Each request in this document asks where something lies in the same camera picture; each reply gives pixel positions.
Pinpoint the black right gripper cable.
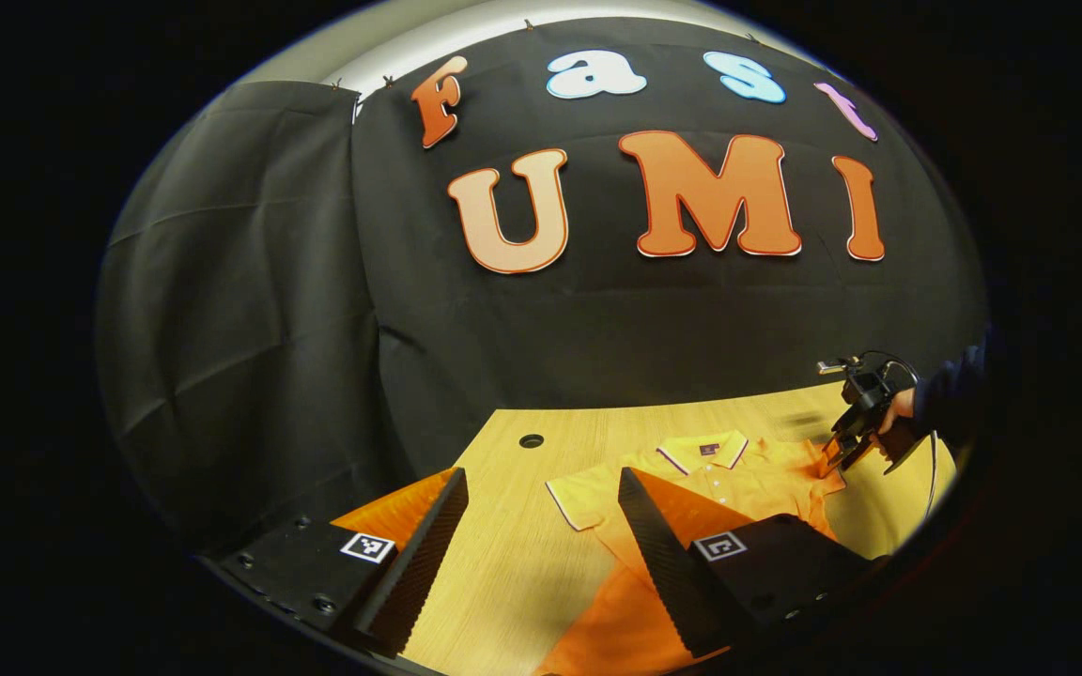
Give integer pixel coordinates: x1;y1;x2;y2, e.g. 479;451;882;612
865;349;940;517

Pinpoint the black backdrop cloth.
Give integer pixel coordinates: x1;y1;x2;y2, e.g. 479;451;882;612
95;17;988;555

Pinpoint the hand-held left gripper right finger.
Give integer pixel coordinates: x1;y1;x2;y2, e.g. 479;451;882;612
618;467;880;660

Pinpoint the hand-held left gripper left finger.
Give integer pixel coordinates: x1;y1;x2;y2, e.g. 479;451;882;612
203;467;470;658

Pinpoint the orange T-shirt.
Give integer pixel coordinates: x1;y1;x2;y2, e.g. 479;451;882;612
533;430;848;676

